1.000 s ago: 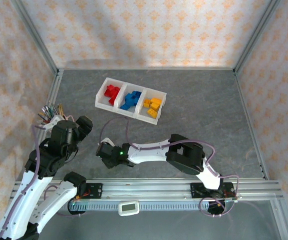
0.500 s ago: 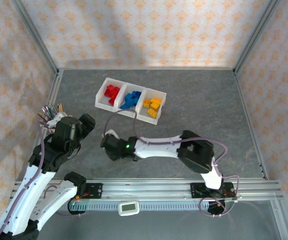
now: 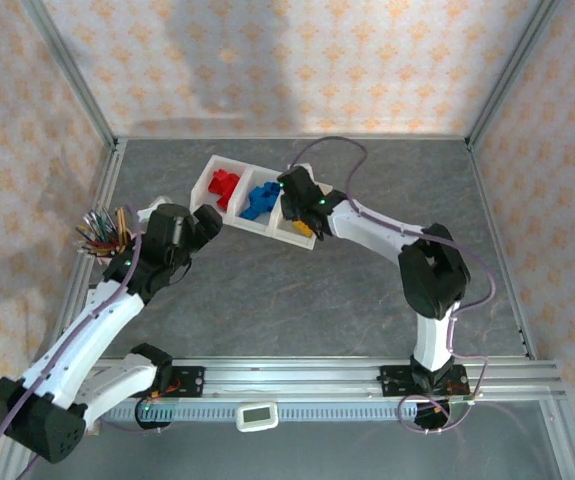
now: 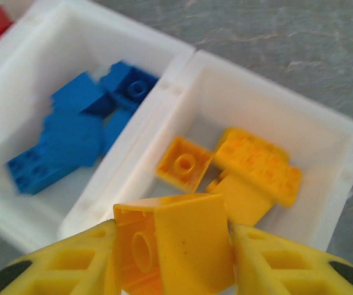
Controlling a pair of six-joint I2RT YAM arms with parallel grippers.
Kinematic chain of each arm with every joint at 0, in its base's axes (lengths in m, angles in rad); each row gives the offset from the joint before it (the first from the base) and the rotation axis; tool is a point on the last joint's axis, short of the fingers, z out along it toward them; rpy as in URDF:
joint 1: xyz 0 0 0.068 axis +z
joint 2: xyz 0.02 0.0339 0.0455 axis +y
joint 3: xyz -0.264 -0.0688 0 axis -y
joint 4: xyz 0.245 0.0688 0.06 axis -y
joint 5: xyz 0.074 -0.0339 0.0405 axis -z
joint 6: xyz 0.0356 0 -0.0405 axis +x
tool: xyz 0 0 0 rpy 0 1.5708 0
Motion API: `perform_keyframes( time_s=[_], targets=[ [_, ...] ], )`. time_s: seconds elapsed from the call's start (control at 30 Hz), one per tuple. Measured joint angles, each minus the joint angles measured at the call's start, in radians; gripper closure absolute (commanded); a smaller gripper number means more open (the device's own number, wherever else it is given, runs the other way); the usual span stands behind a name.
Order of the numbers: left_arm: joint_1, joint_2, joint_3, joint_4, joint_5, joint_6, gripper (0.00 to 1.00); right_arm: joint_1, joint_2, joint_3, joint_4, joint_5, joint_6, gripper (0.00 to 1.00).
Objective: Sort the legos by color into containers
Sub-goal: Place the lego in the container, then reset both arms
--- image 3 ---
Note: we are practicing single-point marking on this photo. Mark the aluminium frame side rail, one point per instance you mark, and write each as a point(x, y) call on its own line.
point(109, 185)
point(487, 200)

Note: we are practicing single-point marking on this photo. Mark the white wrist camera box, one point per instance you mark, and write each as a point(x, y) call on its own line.
point(146, 212)
point(304, 167)

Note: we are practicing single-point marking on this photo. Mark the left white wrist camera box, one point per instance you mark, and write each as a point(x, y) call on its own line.
point(146, 212)

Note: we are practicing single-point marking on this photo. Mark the aluminium frame leg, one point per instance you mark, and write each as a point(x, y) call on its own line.
point(567, 440)

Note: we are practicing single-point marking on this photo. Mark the white digital timer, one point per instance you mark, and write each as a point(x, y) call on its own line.
point(257, 416)

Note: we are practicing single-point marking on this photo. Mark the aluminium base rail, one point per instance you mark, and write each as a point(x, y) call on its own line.
point(292, 380)

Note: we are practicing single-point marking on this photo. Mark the blue lego brick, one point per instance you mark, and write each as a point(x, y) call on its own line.
point(258, 195)
point(249, 213)
point(267, 202)
point(270, 188)

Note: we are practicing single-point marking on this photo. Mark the aluminium frame post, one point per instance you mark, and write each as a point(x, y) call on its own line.
point(72, 75)
point(512, 75)

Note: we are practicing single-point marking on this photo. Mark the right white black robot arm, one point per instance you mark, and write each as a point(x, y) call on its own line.
point(367, 225)

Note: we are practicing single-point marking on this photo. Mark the red lego brick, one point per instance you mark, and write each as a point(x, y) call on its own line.
point(221, 176)
point(234, 179)
point(229, 190)
point(215, 186)
point(223, 202)

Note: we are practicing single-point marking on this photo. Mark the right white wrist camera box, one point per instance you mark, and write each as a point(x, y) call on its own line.
point(304, 167)

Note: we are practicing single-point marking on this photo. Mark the pink cup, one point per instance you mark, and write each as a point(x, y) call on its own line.
point(107, 257)

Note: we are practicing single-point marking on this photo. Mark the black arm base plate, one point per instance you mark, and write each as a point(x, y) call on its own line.
point(392, 380)
point(192, 382)

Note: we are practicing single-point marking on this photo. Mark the bunch of colored pencils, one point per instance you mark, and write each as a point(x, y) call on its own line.
point(102, 232)

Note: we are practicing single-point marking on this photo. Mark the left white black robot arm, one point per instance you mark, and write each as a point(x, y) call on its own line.
point(92, 335)

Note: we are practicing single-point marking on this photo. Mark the aluminium frame back bar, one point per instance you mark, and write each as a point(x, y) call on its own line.
point(217, 137)

